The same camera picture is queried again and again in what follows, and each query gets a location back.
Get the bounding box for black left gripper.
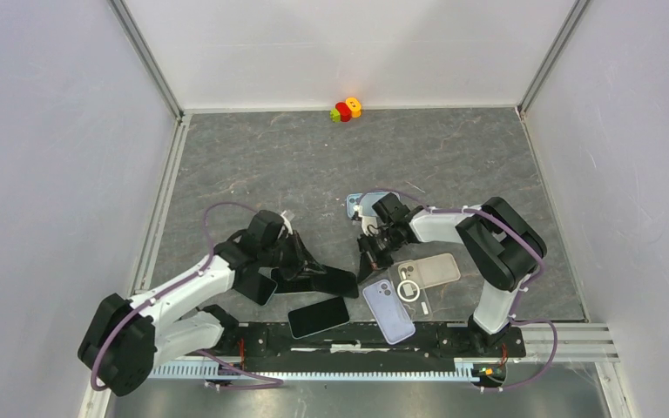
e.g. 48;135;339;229
259;230;325;280

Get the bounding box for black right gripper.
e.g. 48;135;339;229
356;225;402;285

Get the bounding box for black smartphone carried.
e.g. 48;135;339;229
311;266;359;299

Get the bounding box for clear magsafe phone case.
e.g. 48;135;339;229
388;260;433;322

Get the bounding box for light blue phone case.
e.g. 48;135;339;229
346;192;388;219

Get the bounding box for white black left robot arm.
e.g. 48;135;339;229
78;210;354;396

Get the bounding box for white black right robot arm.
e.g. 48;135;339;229
357;191;547;355

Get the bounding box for beige translucent phone case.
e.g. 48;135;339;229
396;253;461;289

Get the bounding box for lilac phone case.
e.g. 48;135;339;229
362;279;416;345

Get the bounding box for black smartphone middle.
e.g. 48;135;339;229
270;268;314;294

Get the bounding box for black smartphone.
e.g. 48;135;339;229
270;268;314;294
287;297;350;339
233;267;278;307

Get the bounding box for black smartphone front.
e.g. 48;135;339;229
287;297;350;339

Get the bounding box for black smartphone leftmost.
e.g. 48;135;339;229
233;267;278;307

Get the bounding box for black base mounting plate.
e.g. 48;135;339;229
207;322;527;373

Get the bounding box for colourful toy blocks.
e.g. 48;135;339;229
329;97;362;123

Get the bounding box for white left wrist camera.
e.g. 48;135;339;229
280;210;294;234

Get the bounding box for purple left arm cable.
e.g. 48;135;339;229
89;201;285;392

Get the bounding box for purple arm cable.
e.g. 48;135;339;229
355;189;559;394
89;201;285;392

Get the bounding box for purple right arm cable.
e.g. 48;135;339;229
355;189;559;394

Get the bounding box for light blue toothed rail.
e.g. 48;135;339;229
149;357;479;383

